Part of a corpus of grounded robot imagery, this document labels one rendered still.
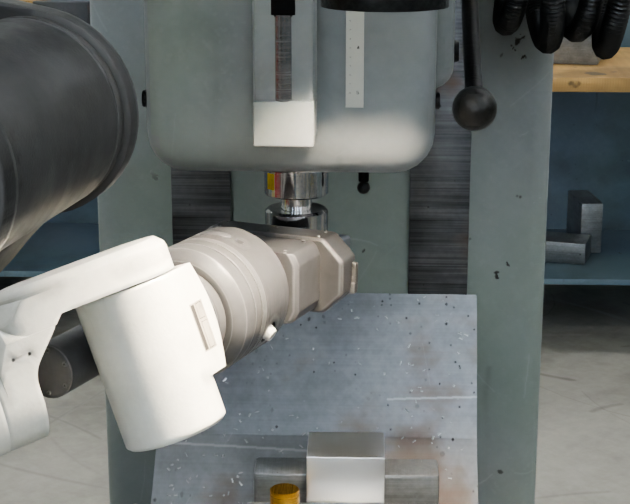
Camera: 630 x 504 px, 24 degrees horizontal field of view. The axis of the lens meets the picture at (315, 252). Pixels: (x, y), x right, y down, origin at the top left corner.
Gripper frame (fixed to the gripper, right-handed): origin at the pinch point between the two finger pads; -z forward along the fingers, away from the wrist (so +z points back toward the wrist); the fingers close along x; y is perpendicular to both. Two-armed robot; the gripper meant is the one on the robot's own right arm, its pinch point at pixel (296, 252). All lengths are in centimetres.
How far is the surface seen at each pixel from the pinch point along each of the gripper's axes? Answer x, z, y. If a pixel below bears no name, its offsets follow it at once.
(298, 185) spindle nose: -1.1, 2.1, -5.7
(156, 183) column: 28.4, -29.0, 2.7
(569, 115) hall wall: 78, -418, 56
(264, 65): -3.3, 12.5, -15.7
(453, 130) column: 0.4, -38.9, -3.2
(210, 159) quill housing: 2.0, 9.9, -8.7
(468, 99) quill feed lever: -14.9, 5.8, -13.3
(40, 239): 241, -320, 97
